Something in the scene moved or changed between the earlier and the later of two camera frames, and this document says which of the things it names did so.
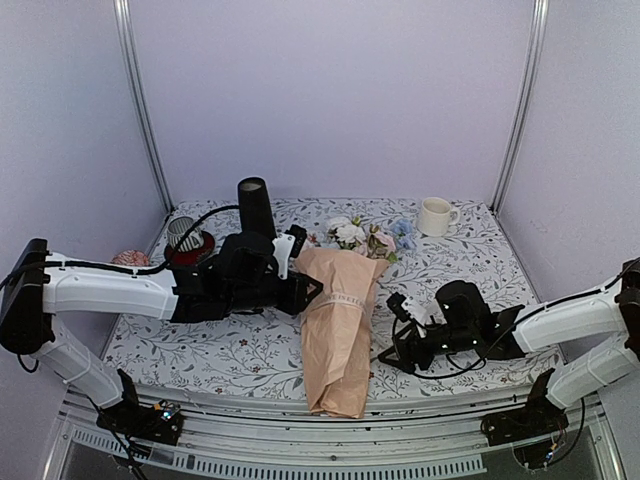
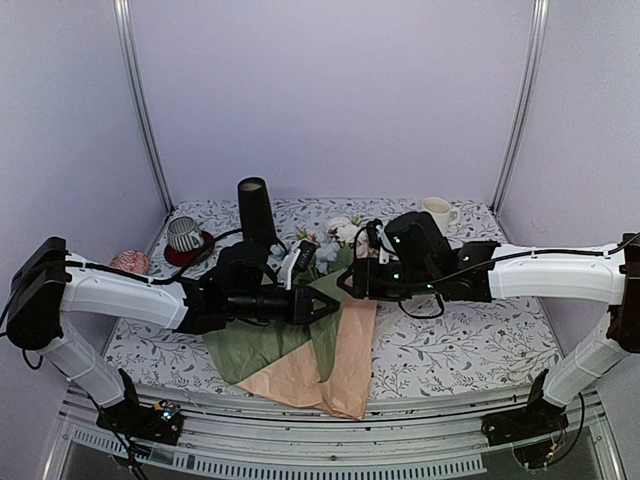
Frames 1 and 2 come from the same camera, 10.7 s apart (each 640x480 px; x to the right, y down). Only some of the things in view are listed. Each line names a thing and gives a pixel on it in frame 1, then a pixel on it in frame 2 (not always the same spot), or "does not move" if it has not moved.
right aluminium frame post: [535, 63] does not move
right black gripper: [412, 344] -> [364, 286]
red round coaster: [192, 257] does not move
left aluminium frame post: [123, 18] does not move
